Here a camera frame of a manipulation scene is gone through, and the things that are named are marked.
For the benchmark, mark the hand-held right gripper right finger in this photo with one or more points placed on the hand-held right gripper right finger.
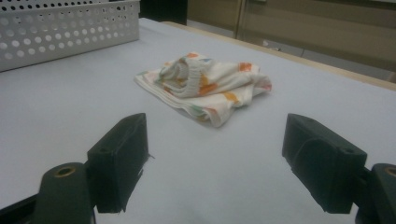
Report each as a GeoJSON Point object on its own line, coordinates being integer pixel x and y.
{"type": "Point", "coordinates": [323, 168]}

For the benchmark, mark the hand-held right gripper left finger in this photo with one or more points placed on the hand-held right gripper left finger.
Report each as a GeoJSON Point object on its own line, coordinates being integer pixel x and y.
{"type": "Point", "coordinates": [116, 165]}

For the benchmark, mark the white cloth with colourful spots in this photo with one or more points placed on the white cloth with colourful spots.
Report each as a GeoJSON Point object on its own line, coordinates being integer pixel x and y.
{"type": "Point", "coordinates": [202, 87]}

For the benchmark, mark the white perforated plastic basket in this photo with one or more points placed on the white perforated plastic basket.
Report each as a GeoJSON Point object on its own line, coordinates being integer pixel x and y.
{"type": "Point", "coordinates": [62, 34]}

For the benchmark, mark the wooden shelf unit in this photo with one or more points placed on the wooden shelf unit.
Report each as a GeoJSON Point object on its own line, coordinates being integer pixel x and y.
{"type": "Point", "coordinates": [311, 28]}

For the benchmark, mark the black curtain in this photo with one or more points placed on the black curtain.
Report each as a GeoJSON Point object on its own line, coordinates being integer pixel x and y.
{"type": "Point", "coordinates": [162, 9]}

